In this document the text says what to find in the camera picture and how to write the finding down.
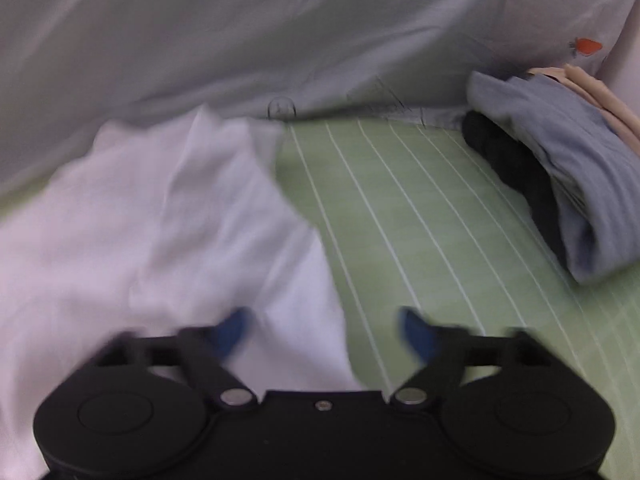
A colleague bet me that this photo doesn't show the white shirt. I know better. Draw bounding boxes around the white shirt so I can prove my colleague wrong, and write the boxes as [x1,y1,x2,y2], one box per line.
[0,105,368,480]

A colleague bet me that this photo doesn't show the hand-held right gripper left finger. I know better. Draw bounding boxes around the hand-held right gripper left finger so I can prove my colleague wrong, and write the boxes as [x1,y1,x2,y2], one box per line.
[95,306,261,412]

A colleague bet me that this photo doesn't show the carrot print quilt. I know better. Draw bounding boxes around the carrot print quilt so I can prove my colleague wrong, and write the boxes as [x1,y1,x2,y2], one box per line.
[0,0,640,198]

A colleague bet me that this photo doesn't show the folded blue-grey garment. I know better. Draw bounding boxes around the folded blue-grey garment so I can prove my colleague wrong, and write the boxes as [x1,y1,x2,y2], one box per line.
[466,71,640,287]

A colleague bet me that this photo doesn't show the folded black garment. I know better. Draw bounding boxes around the folded black garment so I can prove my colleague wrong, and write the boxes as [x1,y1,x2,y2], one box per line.
[461,111,571,268]

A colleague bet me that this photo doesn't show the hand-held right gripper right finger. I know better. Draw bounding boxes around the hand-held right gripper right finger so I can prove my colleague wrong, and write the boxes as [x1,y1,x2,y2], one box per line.
[390,306,551,414]

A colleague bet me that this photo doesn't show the folded beige garment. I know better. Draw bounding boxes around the folded beige garment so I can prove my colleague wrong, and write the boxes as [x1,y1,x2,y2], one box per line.
[525,64,640,153]

